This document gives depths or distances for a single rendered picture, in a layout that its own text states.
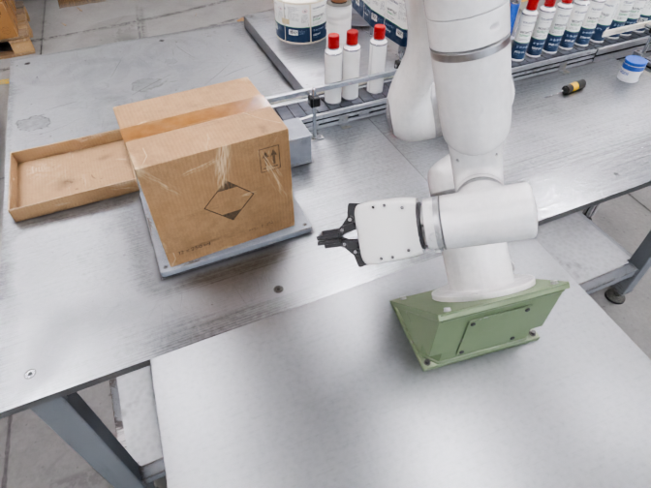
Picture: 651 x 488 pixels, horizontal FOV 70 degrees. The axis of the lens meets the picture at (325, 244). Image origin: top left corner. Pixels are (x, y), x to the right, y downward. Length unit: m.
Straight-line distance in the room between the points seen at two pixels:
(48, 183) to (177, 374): 0.73
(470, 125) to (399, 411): 0.51
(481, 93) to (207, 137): 0.55
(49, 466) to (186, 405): 1.08
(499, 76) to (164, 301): 0.78
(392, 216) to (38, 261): 0.84
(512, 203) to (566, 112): 1.06
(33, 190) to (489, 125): 1.18
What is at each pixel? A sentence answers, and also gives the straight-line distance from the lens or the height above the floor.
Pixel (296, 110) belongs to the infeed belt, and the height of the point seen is 0.88.
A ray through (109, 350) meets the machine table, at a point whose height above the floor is 0.83.
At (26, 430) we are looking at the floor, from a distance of 2.04.
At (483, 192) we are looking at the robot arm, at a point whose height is 1.19.
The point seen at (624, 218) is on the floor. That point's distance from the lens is 2.82.
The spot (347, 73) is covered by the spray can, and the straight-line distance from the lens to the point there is 1.49.
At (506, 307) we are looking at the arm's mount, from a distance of 0.86.
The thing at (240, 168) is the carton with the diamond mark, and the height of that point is 1.06.
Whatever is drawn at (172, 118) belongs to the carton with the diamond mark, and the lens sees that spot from 1.03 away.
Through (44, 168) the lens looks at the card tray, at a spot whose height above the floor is 0.83.
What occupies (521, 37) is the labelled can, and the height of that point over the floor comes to 0.97.
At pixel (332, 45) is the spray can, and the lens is 1.43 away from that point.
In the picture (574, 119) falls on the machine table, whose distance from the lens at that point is 1.72.
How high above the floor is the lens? 1.63
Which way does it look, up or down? 47 degrees down
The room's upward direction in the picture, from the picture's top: straight up
